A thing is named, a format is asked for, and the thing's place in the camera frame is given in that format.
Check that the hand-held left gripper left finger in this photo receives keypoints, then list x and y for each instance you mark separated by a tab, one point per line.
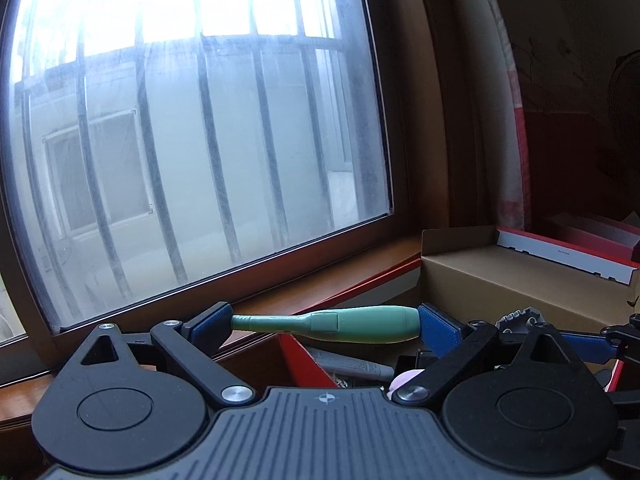
212	327

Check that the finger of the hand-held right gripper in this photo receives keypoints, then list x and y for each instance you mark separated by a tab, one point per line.
580	347

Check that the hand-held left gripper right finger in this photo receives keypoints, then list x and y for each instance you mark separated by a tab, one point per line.
440	330

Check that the pink round object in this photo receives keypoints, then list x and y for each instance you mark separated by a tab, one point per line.
405	380

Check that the grey toothed hair clip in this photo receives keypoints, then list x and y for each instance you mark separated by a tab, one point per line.
520	320

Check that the brown cardboard box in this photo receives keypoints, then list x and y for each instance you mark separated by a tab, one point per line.
500	280

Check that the grey marker pen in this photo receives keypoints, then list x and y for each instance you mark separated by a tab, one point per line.
350	364

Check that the red white flat box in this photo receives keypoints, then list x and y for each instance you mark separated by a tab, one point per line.
565	247

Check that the wooden window sill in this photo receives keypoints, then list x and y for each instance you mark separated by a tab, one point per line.
320	285

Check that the barred glass window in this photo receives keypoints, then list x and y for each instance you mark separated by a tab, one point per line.
200	135

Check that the patterned curtain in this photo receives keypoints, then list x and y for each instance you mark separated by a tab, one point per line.
512	110

